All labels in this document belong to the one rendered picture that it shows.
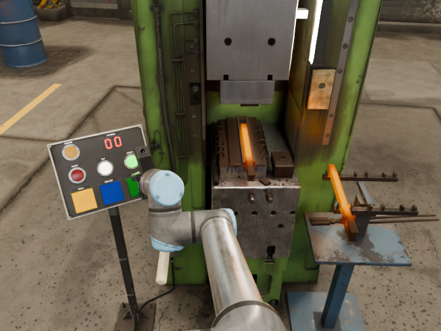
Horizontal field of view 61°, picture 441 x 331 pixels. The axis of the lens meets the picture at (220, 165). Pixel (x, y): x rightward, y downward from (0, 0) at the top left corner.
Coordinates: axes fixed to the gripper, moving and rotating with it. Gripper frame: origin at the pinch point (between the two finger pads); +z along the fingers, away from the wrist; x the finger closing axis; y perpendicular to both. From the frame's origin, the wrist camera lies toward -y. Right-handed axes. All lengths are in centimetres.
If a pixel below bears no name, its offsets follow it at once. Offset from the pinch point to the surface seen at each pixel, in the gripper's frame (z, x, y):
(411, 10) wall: 341, 577, -112
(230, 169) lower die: 12.0, 39.4, 9.8
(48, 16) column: 652, 19, -257
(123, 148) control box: 11.0, -1.7, -9.1
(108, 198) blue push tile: 10.3, -11.7, 7.5
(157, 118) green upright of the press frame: 25.9, 17.3, -17.7
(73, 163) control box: 11.0, -20.2, -8.3
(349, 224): -31, 61, 33
